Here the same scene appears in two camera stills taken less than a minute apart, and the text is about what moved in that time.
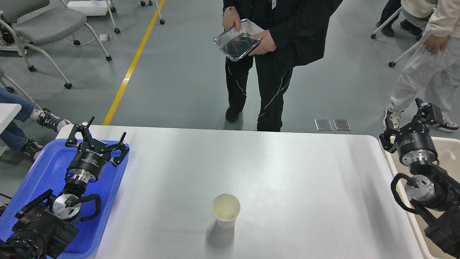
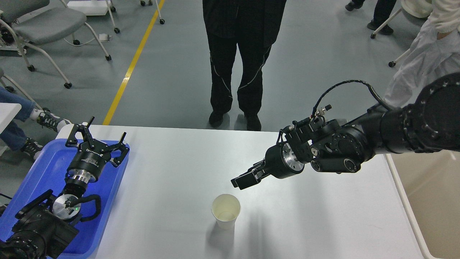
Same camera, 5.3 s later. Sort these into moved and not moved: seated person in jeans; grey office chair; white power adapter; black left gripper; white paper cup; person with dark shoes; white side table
Moved: person with dark shoes
Not moved: black left gripper; seated person in jeans; white side table; white power adapter; white paper cup; grey office chair
